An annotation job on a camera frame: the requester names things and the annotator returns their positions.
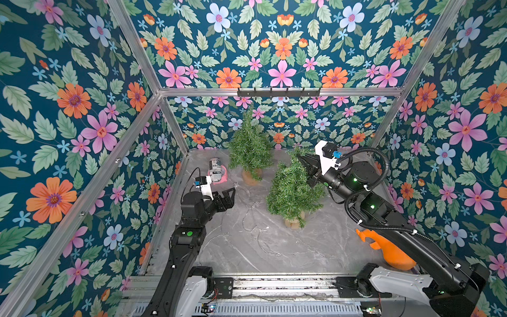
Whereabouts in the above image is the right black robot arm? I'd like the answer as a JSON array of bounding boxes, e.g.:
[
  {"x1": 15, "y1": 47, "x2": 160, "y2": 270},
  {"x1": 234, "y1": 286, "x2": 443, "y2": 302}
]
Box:
[{"x1": 297, "y1": 141, "x2": 490, "y2": 316}]

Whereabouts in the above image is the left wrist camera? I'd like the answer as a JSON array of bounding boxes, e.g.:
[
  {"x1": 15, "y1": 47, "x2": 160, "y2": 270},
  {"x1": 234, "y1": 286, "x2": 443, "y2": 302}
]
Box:
[{"x1": 194, "y1": 176, "x2": 213, "y2": 201}]

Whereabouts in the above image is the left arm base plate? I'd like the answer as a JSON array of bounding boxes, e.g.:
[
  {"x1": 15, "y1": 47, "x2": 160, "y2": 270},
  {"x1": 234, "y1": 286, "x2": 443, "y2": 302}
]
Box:
[{"x1": 212, "y1": 277, "x2": 234, "y2": 299}]

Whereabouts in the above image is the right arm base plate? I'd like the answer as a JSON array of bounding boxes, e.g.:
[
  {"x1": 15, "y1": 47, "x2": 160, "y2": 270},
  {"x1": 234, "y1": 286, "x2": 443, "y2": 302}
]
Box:
[{"x1": 333, "y1": 276, "x2": 393, "y2": 299}]

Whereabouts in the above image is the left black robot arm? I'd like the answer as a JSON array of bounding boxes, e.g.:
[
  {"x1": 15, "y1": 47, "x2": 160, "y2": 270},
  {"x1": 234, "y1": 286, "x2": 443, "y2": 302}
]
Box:
[{"x1": 143, "y1": 188, "x2": 236, "y2": 316}]

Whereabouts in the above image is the black hook rail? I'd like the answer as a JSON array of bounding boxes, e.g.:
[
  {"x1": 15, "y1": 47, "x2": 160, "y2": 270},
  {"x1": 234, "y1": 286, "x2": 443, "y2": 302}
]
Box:
[{"x1": 236, "y1": 87, "x2": 321, "y2": 99}]

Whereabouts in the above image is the white cable duct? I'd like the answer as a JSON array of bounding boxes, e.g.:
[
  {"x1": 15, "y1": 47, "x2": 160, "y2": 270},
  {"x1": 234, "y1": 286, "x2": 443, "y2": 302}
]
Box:
[{"x1": 130, "y1": 302, "x2": 363, "y2": 317}]

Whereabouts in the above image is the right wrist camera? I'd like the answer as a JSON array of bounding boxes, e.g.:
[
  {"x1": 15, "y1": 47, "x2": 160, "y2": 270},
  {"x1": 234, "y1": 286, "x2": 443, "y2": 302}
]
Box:
[{"x1": 315, "y1": 141, "x2": 343, "y2": 175}]

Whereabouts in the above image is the small green tree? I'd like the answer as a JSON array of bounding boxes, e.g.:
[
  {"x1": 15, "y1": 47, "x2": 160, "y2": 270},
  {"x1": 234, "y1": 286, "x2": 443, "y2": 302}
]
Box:
[
  {"x1": 228, "y1": 110, "x2": 273, "y2": 186},
  {"x1": 266, "y1": 149, "x2": 325, "y2": 229}
]

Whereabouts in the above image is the aluminium frame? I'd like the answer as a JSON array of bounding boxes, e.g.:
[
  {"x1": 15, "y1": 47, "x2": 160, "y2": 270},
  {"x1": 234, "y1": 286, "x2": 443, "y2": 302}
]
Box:
[{"x1": 1, "y1": 1, "x2": 460, "y2": 316}]

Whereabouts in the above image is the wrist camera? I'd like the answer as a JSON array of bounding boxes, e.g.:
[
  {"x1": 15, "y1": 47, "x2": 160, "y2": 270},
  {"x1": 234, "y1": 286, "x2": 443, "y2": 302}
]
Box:
[
  {"x1": 194, "y1": 176, "x2": 213, "y2": 201},
  {"x1": 315, "y1": 141, "x2": 343, "y2": 175}
]

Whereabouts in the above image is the clear string light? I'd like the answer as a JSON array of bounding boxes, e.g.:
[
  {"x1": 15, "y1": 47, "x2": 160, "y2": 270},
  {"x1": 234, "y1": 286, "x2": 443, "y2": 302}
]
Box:
[{"x1": 234, "y1": 182, "x2": 282, "y2": 258}]

